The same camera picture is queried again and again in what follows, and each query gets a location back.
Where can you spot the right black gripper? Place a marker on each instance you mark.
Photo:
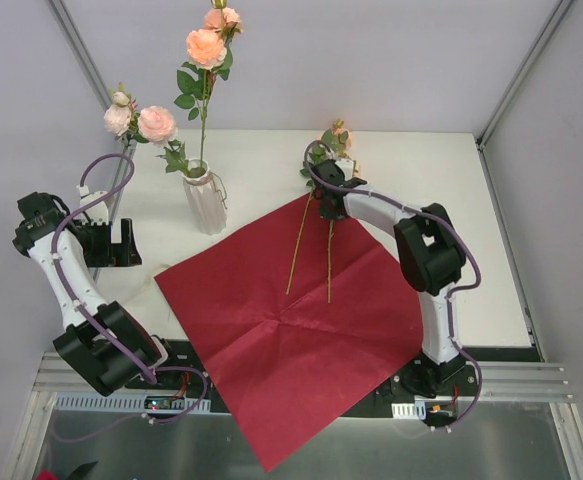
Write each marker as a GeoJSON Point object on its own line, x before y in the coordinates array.
{"type": "Point", "coordinates": [328, 195]}

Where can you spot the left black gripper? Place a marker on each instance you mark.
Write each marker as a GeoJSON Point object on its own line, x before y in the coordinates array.
{"type": "Point", "coordinates": [109, 245]}

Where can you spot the pink rose stem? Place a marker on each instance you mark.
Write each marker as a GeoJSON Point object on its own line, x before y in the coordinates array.
{"type": "Point", "coordinates": [308, 156]}
{"type": "Point", "coordinates": [148, 125]}
{"type": "Point", "coordinates": [338, 138]}
{"type": "Point", "coordinates": [209, 57]}

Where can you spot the brown red wrapping paper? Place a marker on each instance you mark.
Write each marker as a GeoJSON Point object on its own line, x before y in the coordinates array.
{"type": "Point", "coordinates": [287, 366]}

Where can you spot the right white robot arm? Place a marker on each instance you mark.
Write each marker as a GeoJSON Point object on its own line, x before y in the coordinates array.
{"type": "Point", "coordinates": [430, 258]}

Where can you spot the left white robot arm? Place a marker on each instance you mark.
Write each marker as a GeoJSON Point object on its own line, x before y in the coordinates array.
{"type": "Point", "coordinates": [101, 340]}

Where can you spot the white ribbed ceramic vase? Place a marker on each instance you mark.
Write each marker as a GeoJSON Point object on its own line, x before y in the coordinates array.
{"type": "Point", "coordinates": [206, 196]}

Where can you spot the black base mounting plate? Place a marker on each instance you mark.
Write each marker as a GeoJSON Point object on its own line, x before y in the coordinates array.
{"type": "Point", "coordinates": [441, 389]}

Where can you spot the red black object bottom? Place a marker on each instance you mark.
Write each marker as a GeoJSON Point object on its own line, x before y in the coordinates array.
{"type": "Point", "coordinates": [81, 472]}

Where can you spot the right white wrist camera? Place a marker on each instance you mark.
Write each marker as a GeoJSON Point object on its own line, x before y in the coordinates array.
{"type": "Point", "coordinates": [348, 166]}

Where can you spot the left white cable duct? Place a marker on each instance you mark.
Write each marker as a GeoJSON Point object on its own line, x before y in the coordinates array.
{"type": "Point", "coordinates": [131, 403]}

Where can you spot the white cable duct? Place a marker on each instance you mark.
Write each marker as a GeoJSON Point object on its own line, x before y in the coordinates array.
{"type": "Point", "coordinates": [409, 411]}
{"type": "Point", "coordinates": [131, 403]}

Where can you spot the right white cable duct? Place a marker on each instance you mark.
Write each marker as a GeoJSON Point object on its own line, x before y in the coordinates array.
{"type": "Point", "coordinates": [409, 411]}

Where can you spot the left aluminium frame post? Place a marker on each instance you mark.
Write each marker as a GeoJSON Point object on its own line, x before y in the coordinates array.
{"type": "Point", "coordinates": [80, 50]}

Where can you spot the aluminium frame post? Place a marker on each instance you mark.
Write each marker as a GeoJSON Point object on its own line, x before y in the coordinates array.
{"type": "Point", "coordinates": [80, 50]}
{"type": "Point", "coordinates": [551, 25]}

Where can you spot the right aluminium frame post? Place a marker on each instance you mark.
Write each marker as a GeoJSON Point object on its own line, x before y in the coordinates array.
{"type": "Point", "coordinates": [551, 25]}

